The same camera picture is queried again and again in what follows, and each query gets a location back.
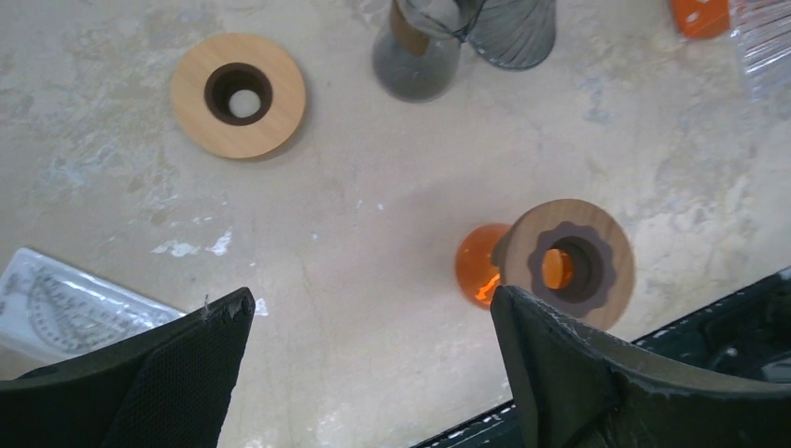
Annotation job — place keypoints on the orange glass carafe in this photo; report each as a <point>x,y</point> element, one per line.
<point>478,277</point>

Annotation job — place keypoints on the smoked glass dripper cone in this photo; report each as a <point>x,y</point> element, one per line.
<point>515,34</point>

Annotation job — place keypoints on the coffee filter package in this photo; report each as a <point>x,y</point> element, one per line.
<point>759,31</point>

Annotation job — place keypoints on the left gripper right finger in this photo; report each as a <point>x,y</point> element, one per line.
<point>577,386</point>

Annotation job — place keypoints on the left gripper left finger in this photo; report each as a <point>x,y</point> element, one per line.
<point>167,387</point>

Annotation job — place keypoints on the smoked glass carafe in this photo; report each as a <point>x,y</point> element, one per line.
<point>416,54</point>

